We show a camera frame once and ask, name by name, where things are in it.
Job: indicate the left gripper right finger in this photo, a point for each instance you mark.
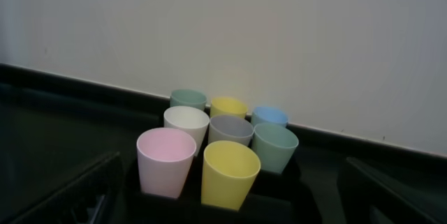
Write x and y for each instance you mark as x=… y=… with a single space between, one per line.
x=377 y=203

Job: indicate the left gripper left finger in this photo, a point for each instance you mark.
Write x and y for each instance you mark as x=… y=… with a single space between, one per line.
x=87 y=199

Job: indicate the pink cup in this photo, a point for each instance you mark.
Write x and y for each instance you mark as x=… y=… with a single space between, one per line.
x=164 y=161

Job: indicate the yellow cup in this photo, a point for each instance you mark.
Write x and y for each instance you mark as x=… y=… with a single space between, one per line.
x=227 y=175
x=228 y=107

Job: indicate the black tray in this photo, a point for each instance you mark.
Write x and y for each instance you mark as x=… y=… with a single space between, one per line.
x=272 y=199

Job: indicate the green cup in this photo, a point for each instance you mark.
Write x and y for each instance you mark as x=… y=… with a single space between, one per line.
x=188 y=97
x=274 y=147

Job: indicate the white cup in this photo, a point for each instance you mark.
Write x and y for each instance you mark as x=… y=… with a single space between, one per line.
x=186 y=119

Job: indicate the blue cup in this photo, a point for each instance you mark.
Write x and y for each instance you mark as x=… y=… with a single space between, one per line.
x=269 y=115

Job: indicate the grey cup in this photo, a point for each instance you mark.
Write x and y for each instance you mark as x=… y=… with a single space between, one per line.
x=230 y=128

